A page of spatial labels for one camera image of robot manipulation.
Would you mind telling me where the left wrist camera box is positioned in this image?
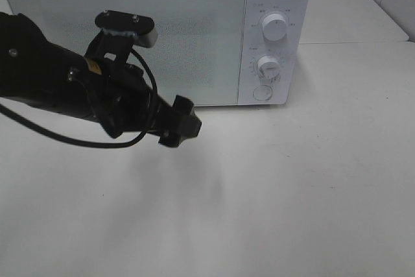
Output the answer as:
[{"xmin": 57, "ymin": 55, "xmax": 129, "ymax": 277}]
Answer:
[{"xmin": 95, "ymin": 10, "xmax": 158, "ymax": 49}]

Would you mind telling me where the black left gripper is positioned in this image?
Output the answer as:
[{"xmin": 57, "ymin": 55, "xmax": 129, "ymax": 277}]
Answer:
[{"xmin": 80, "ymin": 59, "xmax": 202, "ymax": 148}]

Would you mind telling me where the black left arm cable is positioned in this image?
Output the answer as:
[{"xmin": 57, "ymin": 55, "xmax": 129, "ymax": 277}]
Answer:
[{"xmin": 0, "ymin": 46, "xmax": 160, "ymax": 149}]

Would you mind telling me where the white timer knob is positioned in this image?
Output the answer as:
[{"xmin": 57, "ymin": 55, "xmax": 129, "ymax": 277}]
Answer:
[{"xmin": 257, "ymin": 56, "xmax": 280, "ymax": 80}]

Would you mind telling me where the upper white power knob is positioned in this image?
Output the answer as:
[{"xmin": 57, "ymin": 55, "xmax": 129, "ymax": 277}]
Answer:
[{"xmin": 261, "ymin": 13, "xmax": 287, "ymax": 42}]

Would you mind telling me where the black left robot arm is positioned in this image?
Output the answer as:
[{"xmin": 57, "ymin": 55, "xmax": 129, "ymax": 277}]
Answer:
[{"xmin": 1, "ymin": 10, "xmax": 202, "ymax": 148}]

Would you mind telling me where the white microwave oven body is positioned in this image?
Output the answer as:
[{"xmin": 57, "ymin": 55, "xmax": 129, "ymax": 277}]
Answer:
[{"xmin": 2, "ymin": 0, "xmax": 312, "ymax": 111}]

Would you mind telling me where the round door release button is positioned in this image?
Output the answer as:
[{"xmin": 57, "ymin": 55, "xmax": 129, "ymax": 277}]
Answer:
[{"xmin": 253, "ymin": 85, "xmax": 273, "ymax": 101}]

